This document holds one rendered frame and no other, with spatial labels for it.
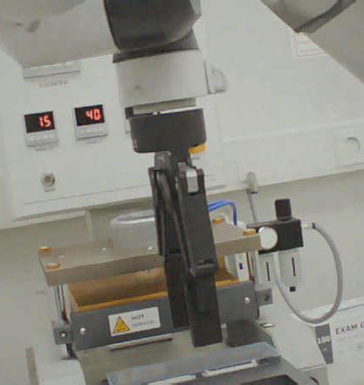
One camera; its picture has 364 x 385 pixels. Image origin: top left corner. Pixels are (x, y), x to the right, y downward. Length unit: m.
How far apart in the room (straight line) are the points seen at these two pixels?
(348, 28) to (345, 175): 1.46
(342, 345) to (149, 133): 0.82
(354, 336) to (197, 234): 0.80
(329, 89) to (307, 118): 0.07
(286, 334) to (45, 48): 0.47
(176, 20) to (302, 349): 0.45
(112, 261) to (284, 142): 0.68
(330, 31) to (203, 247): 0.52
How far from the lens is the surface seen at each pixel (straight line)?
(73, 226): 1.53
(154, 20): 0.70
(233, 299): 1.02
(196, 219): 0.76
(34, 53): 0.73
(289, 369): 0.88
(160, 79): 0.78
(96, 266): 0.99
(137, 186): 1.21
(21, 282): 1.54
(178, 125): 0.78
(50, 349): 1.07
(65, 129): 1.19
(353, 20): 0.25
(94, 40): 0.71
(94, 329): 0.99
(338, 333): 1.50
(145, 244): 1.05
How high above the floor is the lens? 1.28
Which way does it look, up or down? 6 degrees down
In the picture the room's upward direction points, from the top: 8 degrees counter-clockwise
